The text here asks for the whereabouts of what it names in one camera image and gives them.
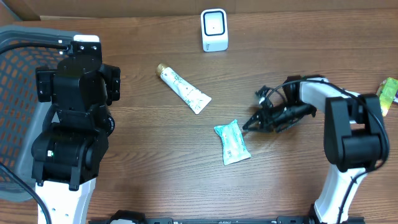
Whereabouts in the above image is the teal wet wipes pack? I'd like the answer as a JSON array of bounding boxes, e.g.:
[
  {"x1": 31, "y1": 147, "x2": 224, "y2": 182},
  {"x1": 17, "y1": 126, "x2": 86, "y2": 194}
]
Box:
[{"x1": 214, "y1": 119, "x2": 251, "y2": 166}]

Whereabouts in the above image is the white tube with gold cap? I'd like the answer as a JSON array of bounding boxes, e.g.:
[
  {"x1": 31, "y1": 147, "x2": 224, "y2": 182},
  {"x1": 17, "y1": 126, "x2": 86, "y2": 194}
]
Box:
[{"x1": 155, "y1": 63, "x2": 211, "y2": 114}]

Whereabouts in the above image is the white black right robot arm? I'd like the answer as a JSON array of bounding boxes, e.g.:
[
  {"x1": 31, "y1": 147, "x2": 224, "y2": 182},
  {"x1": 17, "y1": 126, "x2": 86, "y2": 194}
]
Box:
[{"x1": 243, "y1": 75, "x2": 390, "y2": 223}]

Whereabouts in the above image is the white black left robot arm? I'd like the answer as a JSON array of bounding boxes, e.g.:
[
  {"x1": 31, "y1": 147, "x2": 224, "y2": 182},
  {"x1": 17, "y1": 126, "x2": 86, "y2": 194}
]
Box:
[{"x1": 31, "y1": 40, "x2": 121, "y2": 223}]

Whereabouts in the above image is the white barcode scanner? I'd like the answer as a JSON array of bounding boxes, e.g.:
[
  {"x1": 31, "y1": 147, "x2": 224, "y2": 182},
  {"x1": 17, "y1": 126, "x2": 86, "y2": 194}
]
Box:
[{"x1": 200, "y1": 8, "x2": 229, "y2": 52}]

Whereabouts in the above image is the grey plastic shopping basket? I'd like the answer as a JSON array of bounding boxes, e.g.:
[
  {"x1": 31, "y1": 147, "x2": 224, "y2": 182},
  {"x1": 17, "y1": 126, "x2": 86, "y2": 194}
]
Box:
[{"x1": 1, "y1": 25, "x2": 79, "y2": 202}]

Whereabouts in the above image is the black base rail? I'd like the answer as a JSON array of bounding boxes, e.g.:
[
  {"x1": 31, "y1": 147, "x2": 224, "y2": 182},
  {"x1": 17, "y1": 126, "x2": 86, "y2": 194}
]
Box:
[{"x1": 88, "y1": 210, "x2": 320, "y2": 224}]

